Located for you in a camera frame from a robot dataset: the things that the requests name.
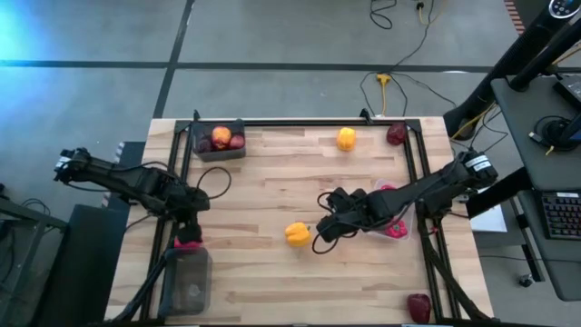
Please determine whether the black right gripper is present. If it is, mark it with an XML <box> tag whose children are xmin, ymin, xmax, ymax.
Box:
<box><xmin>316</xmin><ymin>193</ymin><xmax>380</xmax><ymax>243</ymax></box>

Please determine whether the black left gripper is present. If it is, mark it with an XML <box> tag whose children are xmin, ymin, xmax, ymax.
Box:
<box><xmin>170</xmin><ymin>190</ymin><xmax>212</xmax><ymax>243</ymax></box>

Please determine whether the pinkish red produce item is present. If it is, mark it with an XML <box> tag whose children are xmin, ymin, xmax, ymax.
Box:
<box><xmin>173</xmin><ymin>237</ymin><xmax>204</xmax><ymax>251</ymax></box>

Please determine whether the yellow bell pepper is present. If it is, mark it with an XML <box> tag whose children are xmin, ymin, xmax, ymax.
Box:
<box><xmin>336</xmin><ymin>126</ymin><xmax>358</xmax><ymax>153</ymax></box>
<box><xmin>284</xmin><ymin>221</ymin><xmax>313</xmax><ymax>249</ymax></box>

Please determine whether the dark red bell pepper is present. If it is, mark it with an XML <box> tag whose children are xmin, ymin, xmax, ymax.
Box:
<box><xmin>386</xmin><ymin>122</ymin><xmax>408</xmax><ymax>147</ymax></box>
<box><xmin>406</xmin><ymin>292</ymin><xmax>432</xmax><ymax>324</ymax></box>

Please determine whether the red pepper with green stem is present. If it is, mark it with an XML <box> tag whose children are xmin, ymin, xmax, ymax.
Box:
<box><xmin>384</xmin><ymin>219</ymin><xmax>409</xmax><ymax>241</ymax></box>

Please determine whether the clear plastic bin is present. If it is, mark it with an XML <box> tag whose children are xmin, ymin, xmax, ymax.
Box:
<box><xmin>361</xmin><ymin>178</ymin><xmax>417</xmax><ymax>243</ymax></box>

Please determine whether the grey plastic fruit bin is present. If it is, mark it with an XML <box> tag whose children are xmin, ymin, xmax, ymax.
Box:
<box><xmin>192</xmin><ymin>119</ymin><xmax>248</xmax><ymax>164</ymax></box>

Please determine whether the orange yellow peach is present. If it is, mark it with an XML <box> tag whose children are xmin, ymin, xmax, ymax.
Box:
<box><xmin>211</xmin><ymin>125</ymin><xmax>233</xmax><ymax>150</ymax></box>

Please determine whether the black cabinet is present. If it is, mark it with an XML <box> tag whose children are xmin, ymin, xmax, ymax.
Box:
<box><xmin>34</xmin><ymin>203</ymin><xmax>131</xmax><ymax>327</ymax></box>

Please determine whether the white paper sheet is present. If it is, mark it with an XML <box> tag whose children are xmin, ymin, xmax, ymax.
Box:
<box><xmin>469</xmin><ymin>202</ymin><xmax>508</xmax><ymax>234</ymax></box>

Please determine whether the dark side desk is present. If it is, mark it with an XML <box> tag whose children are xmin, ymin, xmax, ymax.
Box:
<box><xmin>0</xmin><ymin>194</ymin><xmax>70</xmax><ymax>327</ymax></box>

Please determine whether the grey desk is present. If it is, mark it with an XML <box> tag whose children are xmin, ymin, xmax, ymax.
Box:
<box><xmin>490</xmin><ymin>75</ymin><xmax>581</xmax><ymax>302</ymax></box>

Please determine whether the black keyboard with coloured lights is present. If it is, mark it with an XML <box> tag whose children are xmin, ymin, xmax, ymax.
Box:
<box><xmin>539</xmin><ymin>190</ymin><xmax>581</xmax><ymax>242</ymax></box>

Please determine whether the black tower fan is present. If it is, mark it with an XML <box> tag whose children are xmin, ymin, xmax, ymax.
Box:
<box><xmin>443</xmin><ymin>0</ymin><xmax>581</xmax><ymax>140</ymax></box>

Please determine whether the black round desk device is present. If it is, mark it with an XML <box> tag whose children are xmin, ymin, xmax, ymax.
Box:
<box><xmin>527</xmin><ymin>114</ymin><xmax>581</xmax><ymax>154</ymax></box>

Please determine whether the black slanted pole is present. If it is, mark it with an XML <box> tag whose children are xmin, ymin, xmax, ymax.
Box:
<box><xmin>507</xmin><ymin>17</ymin><xmax>581</xmax><ymax>93</ymax></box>

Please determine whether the red striped mat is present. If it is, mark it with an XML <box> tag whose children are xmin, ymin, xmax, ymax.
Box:
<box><xmin>502</xmin><ymin>0</ymin><xmax>527</xmax><ymax>37</ymax></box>

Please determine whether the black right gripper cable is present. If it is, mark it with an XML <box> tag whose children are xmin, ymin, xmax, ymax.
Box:
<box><xmin>310</xmin><ymin>190</ymin><xmax>359</xmax><ymax>255</ymax></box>

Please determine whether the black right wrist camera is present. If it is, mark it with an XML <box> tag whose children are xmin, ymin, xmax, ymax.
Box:
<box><xmin>326</xmin><ymin>187</ymin><xmax>364</xmax><ymax>213</ymax></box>

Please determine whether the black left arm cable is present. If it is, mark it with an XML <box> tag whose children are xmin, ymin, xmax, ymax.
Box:
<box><xmin>195</xmin><ymin>165</ymin><xmax>233</xmax><ymax>202</ymax></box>

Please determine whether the black aluminium table frame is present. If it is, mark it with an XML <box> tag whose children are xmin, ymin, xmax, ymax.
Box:
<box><xmin>106</xmin><ymin>108</ymin><xmax>494</xmax><ymax>326</ymax></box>

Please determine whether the yellow power splitter cable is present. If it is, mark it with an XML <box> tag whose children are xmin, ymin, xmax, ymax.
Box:
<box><xmin>376</xmin><ymin>73</ymin><xmax>393</xmax><ymax>117</ymax></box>

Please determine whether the long black floor cable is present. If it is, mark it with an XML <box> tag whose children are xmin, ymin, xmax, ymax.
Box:
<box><xmin>359</xmin><ymin>0</ymin><xmax>458</xmax><ymax>118</ymax></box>

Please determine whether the black looped floor cable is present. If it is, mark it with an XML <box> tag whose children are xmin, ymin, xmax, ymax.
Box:
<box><xmin>368</xmin><ymin>0</ymin><xmax>399</xmax><ymax>31</ymax></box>

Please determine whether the yellow floor cable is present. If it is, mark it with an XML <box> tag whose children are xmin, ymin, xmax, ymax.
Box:
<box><xmin>416</xmin><ymin>0</ymin><xmax>449</xmax><ymax>26</ymax></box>

